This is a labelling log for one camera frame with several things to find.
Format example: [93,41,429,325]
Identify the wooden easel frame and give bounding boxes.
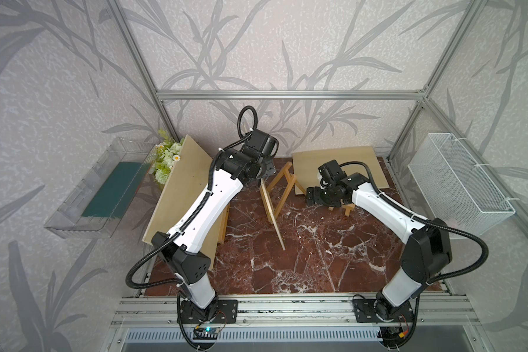
[218,205,230,244]
[261,161,304,219]
[328,203,356,217]

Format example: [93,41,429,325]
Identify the wooden board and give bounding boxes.
[292,146,390,197]
[142,135,212,246]
[260,179,285,251]

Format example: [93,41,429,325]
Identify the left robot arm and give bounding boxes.
[126,106,278,309]

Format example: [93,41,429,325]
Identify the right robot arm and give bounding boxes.
[306,160,489,322]

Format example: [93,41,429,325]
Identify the potted artificial flowers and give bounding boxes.
[152,129,185,188]

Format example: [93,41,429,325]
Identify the green mat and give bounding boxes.
[82,162,148,219]

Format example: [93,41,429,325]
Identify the clear acrylic shelf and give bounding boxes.
[44,137,155,239]

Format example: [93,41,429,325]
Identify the white wire basket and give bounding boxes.
[409,133,516,236]

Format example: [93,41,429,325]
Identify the aluminium frame crossbar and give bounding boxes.
[156,89,425,101]

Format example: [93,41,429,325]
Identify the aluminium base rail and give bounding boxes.
[109,292,481,329]

